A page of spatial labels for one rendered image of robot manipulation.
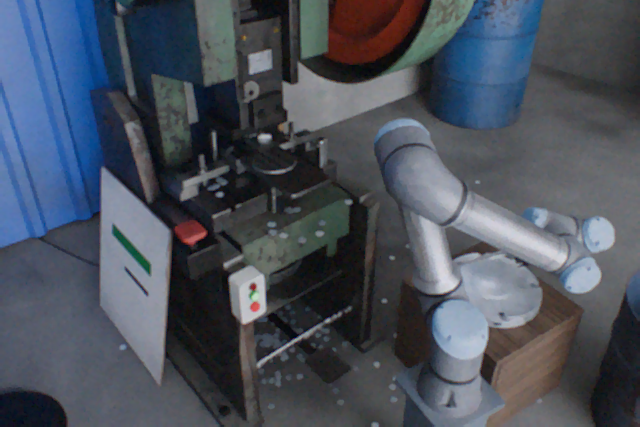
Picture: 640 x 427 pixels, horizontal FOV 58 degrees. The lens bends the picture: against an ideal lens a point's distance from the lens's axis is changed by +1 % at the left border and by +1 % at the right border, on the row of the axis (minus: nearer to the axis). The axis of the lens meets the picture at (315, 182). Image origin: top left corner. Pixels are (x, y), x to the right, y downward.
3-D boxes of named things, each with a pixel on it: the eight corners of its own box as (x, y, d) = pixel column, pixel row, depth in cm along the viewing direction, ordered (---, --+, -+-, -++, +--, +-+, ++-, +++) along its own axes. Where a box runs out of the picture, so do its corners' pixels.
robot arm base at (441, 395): (495, 399, 133) (502, 371, 128) (444, 427, 127) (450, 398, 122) (452, 354, 145) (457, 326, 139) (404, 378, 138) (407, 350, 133)
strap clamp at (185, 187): (232, 180, 167) (229, 150, 162) (181, 201, 158) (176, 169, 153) (221, 172, 171) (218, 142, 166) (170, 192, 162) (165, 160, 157)
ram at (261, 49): (294, 119, 160) (292, 13, 144) (250, 135, 152) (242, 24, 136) (258, 100, 171) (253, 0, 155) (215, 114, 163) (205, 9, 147)
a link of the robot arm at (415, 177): (417, 165, 97) (620, 269, 112) (405, 136, 106) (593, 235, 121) (379, 214, 102) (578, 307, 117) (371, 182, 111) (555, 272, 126)
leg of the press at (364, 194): (385, 339, 208) (406, 114, 160) (362, 355, 202) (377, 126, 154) (244, 225, 268) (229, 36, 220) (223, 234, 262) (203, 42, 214)
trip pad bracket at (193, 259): (227, 296, 152) (221, 238, 142) (195, 313, 147) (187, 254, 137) (216, 285, 156) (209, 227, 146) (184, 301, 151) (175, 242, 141)
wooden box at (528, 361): (559, 385, 191) (585, 309, 173) (478, 441, 173) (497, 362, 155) (470, 312, 219) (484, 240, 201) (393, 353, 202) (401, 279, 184)
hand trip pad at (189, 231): (211, 255, 141) (208, 230, 137) (189, 265, 138) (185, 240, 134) (196, 241, 146) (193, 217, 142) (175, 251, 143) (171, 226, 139)
